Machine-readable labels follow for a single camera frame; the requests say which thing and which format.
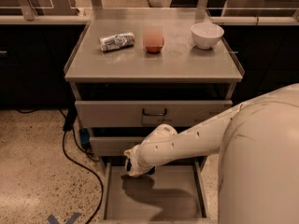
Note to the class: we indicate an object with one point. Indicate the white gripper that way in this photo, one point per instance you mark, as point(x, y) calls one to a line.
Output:
point(135, 162)

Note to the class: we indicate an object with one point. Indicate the blue pepsi can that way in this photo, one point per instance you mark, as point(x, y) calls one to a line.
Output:
point(128, 167)

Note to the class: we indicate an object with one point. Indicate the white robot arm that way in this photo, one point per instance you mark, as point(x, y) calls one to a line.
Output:
point(258, 146)

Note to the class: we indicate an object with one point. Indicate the middle grey drawer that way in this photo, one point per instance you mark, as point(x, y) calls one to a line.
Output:
point(113, 146)

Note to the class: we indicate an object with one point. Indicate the grey drawer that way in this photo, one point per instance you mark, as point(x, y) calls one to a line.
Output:
point(173, 195)
point(111, 114)
point(113, 146)

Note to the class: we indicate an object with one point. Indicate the bottom grey drawer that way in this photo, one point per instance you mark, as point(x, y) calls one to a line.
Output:
point(173, 195)

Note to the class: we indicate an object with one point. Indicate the top grey drawer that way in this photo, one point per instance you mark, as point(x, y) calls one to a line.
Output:
point(111, 114)

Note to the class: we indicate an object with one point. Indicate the grey drawer cabinet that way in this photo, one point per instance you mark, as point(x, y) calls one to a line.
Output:
point(179, 72)

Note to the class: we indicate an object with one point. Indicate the silver crushed can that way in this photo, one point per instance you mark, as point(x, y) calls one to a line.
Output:
point(118, 41)

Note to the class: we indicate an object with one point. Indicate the blue power adapter box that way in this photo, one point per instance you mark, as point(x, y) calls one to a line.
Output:
point(84, 137)

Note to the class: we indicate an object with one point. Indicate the red apple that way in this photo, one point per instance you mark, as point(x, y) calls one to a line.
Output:
point(153, 40)

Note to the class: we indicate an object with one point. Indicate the white ceramic bowl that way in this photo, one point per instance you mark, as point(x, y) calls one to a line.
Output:
point(206, 35)

